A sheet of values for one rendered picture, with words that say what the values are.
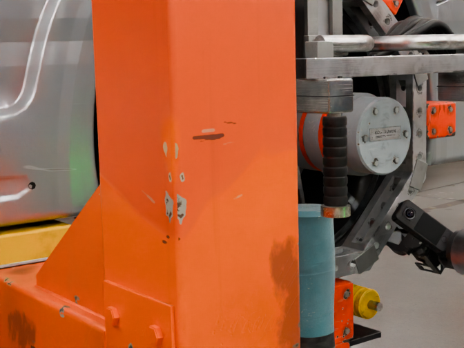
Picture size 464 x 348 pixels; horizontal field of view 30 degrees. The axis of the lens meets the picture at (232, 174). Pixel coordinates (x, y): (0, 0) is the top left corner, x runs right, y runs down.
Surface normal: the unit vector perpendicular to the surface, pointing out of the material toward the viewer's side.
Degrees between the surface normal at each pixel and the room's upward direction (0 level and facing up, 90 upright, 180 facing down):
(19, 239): 90
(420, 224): 71
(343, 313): 90
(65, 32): 90
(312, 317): 91
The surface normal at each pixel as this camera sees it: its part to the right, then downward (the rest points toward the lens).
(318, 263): 0.30, 0.11
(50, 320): -0.80, 0.10
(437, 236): 0.21, -0.20
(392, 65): 0.60, 0.09
